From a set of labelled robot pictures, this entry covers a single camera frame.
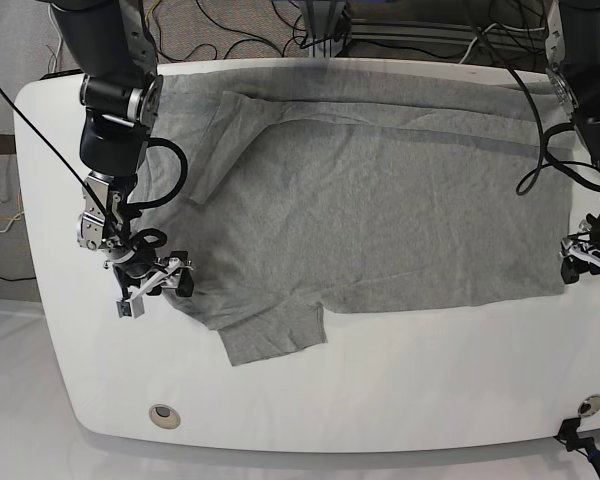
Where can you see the grey t-shirt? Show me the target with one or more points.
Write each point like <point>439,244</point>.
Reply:
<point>314,190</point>

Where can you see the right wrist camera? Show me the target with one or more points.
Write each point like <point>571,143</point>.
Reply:
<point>132,307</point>

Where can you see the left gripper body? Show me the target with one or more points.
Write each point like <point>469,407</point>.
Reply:
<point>585,244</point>

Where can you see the black clamp with cable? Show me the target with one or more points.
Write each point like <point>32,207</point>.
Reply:
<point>569,437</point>

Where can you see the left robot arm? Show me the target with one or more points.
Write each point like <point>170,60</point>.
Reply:
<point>572,49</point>

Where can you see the aluminium stand base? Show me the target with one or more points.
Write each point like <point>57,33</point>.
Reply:
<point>327,27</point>

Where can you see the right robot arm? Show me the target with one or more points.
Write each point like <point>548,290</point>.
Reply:
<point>120,92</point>

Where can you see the right table grommet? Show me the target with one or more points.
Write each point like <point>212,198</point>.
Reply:
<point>589,406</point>

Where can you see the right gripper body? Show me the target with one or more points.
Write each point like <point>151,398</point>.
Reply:
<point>134,276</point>

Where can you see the left table grommet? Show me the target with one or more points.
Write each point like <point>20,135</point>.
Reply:
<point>164,417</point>

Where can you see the table grommet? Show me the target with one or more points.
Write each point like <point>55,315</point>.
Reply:
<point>589,406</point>
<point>164,417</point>

